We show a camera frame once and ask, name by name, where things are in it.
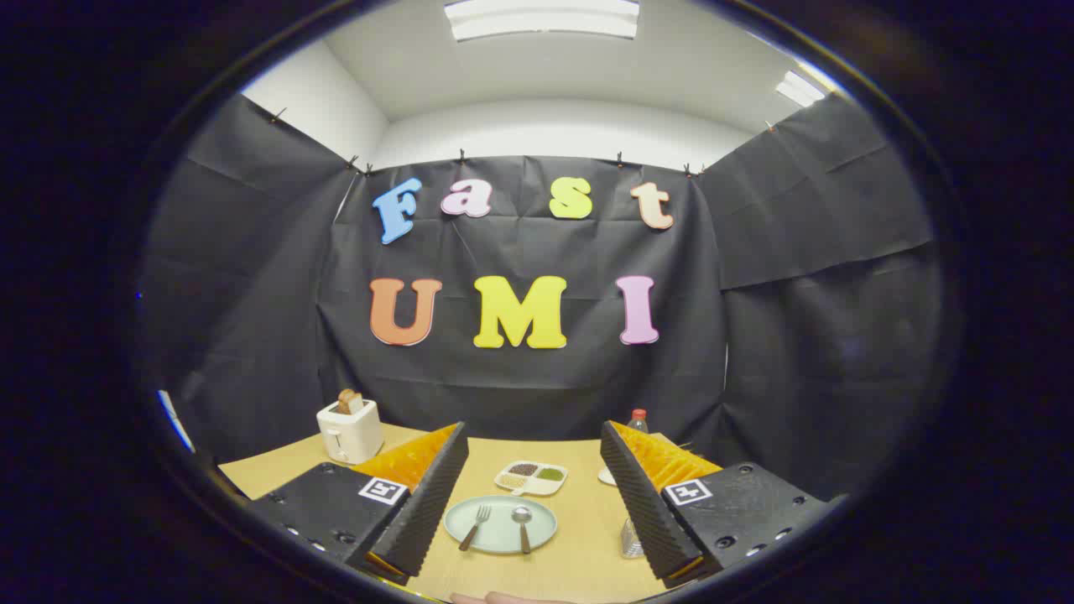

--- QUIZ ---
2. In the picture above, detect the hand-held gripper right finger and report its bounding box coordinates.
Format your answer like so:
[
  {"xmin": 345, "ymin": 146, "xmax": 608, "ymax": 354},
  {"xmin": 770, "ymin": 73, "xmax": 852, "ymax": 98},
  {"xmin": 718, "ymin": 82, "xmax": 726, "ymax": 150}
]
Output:
[{"xmin": 599, "ymin": 419, "xmax": 840, "ymax": 590}]

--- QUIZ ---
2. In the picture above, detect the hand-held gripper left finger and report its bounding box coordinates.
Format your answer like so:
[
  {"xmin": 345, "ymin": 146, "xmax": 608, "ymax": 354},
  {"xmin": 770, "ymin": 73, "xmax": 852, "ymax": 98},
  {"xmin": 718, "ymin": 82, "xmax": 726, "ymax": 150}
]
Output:
[{"xmin": 248, "ymin": 422, "xmax": 469, "ymax": 586}]

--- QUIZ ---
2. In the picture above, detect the fork with wooden handle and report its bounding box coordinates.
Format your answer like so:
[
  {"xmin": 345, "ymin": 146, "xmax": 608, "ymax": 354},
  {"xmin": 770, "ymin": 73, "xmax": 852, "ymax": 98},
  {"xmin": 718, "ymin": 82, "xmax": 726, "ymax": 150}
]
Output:
[{"xmin": 458, "ymin": 504, "xmax": 493, "ymax": 553}]

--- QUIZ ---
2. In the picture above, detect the light green plate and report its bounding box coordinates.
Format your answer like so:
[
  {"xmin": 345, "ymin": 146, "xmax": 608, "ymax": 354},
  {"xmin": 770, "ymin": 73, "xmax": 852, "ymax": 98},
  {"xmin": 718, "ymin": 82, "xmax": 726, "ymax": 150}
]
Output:
[{"xmin": 443, "ymin": 495, "xmax": 559, "ymax": 555}]

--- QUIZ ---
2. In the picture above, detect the white toaster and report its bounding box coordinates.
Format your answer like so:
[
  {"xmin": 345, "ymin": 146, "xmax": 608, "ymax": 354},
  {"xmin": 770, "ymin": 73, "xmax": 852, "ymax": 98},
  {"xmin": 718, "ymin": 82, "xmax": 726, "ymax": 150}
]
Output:
[{"xmin": 316, "ymin": 399, "xmax": 385, "ymax": 466}]

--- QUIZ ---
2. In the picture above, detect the white divided tray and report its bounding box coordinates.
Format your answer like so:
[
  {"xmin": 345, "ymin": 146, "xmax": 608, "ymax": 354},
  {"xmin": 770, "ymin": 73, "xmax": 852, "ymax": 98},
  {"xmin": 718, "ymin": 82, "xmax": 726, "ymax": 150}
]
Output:
[{"xmin": 493, "ymin": 460, "xmax": 569, "ymax": 497}]

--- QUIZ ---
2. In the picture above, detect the black backdrop cloth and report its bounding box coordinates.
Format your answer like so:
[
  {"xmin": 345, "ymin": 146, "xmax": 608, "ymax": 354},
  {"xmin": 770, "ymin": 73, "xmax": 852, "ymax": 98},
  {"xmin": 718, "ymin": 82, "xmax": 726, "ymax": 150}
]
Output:
[{"xmin": 138, "ymin": 92, "xmax": 945, "ymax": 504}]

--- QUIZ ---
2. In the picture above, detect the small ceiling light panel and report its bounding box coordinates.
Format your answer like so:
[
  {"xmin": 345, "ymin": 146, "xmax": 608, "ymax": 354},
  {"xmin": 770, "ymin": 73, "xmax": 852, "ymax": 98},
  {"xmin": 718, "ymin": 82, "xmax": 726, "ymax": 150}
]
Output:
[{"xmin": 774, "ymin": 70, "xmax": 827, "ymax": 108}]

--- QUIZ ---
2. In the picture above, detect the large ceiling light panel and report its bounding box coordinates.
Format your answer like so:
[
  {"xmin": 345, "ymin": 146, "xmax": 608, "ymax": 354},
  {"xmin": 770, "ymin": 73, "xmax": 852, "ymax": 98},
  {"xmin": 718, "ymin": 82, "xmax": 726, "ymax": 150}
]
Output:
[{"xmin": 443, "ymin": 0, "xmax": 641, "ymax": 42}]

